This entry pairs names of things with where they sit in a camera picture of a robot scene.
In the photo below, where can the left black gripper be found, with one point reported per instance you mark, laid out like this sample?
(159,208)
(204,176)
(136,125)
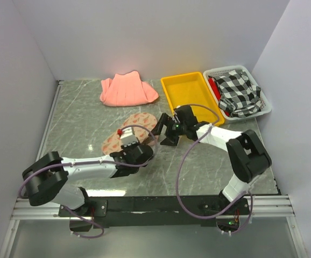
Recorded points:
(126,149)

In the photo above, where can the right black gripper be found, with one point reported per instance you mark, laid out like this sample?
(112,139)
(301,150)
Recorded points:
(170,140)

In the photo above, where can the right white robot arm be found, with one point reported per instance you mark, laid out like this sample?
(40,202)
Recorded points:
(247,154)

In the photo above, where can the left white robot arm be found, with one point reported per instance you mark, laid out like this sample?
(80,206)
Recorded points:
(49,179)

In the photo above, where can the yellow plastic tray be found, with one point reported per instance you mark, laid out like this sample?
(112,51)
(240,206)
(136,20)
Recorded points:
(191,88)

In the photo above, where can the black base beam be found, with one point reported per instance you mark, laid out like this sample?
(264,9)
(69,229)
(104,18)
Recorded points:
(152,211)

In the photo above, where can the pink pleated skirt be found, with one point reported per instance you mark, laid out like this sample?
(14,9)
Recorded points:
(127,90)

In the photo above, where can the red cloth in basket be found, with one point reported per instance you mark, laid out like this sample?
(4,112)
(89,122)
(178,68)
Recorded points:
(214,88)

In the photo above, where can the white plastic basket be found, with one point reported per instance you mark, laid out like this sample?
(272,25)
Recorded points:
(265,106)

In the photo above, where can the black white checkered cloth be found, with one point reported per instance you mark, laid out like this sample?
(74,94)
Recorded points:
(238,97)

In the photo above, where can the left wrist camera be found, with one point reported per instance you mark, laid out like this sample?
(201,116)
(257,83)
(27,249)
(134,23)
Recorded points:
(127,136)

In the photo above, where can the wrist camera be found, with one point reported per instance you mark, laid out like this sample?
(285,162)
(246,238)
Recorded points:
(127,136)
(176,117)

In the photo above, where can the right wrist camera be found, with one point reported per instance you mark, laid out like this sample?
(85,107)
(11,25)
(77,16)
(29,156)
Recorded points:
(176,117)

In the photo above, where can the aluminium rail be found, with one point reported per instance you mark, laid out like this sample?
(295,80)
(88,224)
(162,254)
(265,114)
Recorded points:
(263,207)

